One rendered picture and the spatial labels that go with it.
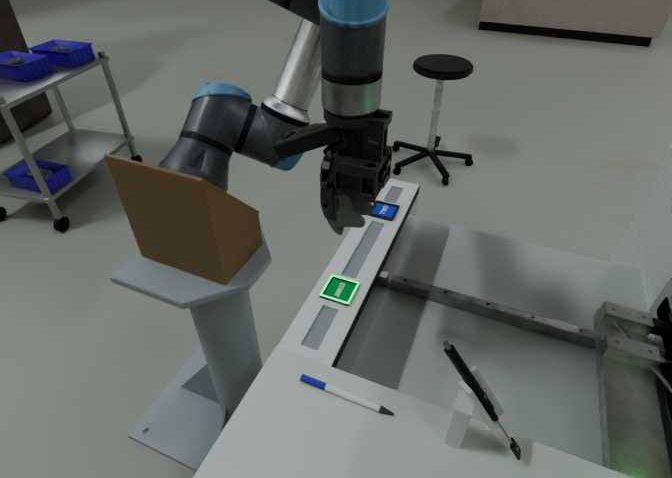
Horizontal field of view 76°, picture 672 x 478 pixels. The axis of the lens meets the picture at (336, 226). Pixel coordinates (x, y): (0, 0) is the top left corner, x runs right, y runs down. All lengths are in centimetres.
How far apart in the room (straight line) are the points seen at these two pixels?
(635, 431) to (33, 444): 179
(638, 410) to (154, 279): 96
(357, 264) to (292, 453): 37
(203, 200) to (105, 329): 140
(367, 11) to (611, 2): 614
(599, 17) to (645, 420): 600
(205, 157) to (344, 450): 62
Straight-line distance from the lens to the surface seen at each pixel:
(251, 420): 65
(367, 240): 89
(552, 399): 90
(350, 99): 53
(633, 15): 665
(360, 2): 50
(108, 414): 193
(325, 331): 73
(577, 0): 656
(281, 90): 98
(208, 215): 89
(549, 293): 108
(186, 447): 174
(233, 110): 98
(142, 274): 111
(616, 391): 89
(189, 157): 94
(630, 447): 84
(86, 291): 241
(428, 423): 65
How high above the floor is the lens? 153
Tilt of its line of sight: 38 degrees down
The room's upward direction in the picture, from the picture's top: straight up
